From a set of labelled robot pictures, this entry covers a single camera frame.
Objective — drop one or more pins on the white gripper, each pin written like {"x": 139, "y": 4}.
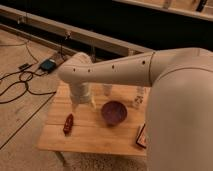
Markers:
{"x": 80, "y": 94}

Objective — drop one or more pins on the purple ceramic bowl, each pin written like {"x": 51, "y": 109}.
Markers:
{"x": 114, "y": 112}

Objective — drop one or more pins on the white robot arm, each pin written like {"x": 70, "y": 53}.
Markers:
{"x": 179, "y": 113}

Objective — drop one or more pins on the clear glass cup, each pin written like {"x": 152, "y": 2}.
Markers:
{"x": 107, "y": 89}

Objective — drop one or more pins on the wooden table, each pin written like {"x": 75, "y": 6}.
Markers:
{"x": 90, "y": 133}

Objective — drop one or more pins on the clear plastic bottle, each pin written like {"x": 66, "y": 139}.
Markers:
{"x": 138, "y": 100}

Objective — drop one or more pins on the red and white box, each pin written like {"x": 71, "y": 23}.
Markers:
{"x": 141, "y": 138}

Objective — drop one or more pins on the small black plug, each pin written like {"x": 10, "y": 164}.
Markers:
{"x": 24, "y": 66}

